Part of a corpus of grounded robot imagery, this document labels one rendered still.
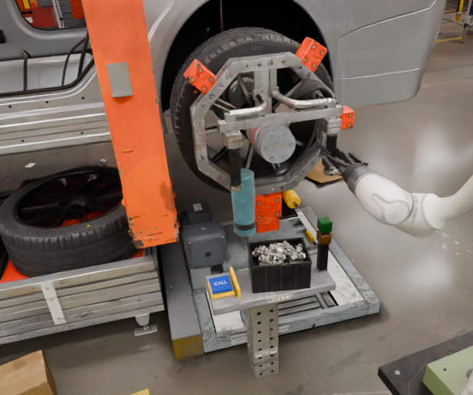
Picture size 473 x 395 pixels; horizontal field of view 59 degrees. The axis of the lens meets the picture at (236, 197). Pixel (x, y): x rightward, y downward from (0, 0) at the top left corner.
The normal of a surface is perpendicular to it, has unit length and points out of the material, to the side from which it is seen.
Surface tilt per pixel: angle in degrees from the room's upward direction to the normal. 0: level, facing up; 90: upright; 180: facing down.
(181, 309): 0
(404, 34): 90
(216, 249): 90
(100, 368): 0
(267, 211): 90
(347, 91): 90
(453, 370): 1
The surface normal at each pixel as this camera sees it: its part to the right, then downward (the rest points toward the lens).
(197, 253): 0.23, 0.48
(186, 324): -0.05, -0.86
